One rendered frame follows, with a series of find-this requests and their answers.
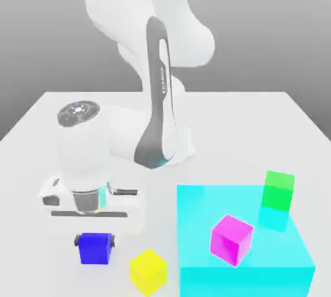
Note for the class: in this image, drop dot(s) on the small yellow cube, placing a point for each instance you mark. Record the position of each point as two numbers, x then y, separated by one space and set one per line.
148 272

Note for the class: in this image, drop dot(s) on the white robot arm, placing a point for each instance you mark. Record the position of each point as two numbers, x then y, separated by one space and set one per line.
121 18

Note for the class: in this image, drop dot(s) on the small green cube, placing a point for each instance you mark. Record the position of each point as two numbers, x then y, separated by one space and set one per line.
277 193

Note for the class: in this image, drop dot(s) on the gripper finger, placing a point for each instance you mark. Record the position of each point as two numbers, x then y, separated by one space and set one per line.
76 240
113 241

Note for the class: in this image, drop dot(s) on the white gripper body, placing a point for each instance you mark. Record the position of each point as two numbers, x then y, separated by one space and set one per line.
124 222

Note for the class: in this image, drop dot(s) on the small blue cube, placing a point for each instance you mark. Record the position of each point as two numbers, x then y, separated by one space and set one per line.
94 249

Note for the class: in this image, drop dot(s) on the large cyan box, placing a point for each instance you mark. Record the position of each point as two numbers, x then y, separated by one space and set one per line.
271 279

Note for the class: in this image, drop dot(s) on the small magenta cube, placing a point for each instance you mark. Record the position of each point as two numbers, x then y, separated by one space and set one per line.
230 241

